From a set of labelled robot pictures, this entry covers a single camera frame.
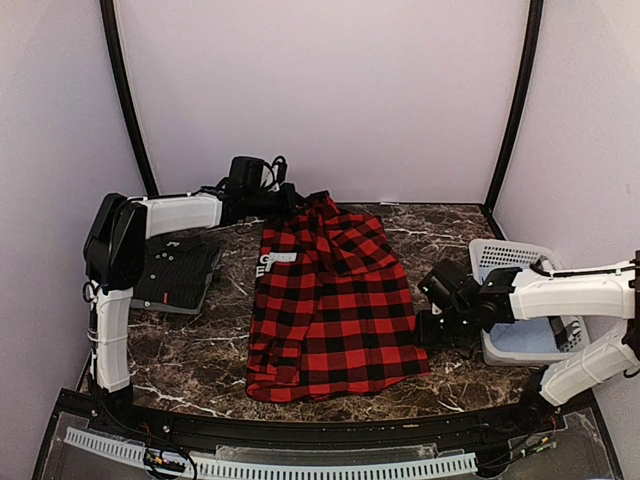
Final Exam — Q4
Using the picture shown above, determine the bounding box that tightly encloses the black curved front rail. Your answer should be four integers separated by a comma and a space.
79, 395, 542, 451

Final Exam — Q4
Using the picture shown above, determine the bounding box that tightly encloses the white slotted cable duct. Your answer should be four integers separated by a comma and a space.
64, 427, 478, 479

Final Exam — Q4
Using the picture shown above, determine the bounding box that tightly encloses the light blue folded shirt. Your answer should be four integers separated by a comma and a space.
489, 318, 559, 353

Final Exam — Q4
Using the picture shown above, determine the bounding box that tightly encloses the black frame post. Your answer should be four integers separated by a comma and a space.
483, 0, 544, 214
99, 0, 159, 196

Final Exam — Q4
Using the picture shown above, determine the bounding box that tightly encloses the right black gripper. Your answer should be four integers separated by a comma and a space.
411, 303, 477, 348

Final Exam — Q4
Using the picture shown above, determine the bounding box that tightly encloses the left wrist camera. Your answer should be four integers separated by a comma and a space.
261, 155, 288, 192

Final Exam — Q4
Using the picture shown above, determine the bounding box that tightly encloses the folded grey shirt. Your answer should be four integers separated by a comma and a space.
130, 249, 224, 316

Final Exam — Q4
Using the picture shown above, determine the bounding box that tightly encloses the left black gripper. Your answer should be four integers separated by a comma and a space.
246, 182, 313, 224

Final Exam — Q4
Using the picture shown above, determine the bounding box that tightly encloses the right black frame post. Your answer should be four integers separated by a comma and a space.
483, 0, 544, 214

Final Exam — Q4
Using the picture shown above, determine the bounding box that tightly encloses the white plastic laundry basket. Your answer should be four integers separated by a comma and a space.
469, 239, 591, 366

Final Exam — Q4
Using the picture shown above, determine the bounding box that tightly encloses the black white checked shirt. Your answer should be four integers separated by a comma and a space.
548, 316, 590, 353

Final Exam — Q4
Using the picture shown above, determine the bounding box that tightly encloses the folded black pinstripe shirt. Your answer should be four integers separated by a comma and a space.
132, 234, 222, 309

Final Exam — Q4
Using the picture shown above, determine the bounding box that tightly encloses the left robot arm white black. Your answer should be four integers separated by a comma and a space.
83, 156, 302, 395

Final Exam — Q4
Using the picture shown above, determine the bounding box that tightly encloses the left black frame post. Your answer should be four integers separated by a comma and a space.
99, 0, 159, 196

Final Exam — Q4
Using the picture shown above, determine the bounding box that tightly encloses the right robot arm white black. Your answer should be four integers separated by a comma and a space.
418, 258, 639, 434

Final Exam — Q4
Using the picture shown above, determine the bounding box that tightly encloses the red black plaid shirt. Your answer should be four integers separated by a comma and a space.
246, 192, 430, 403

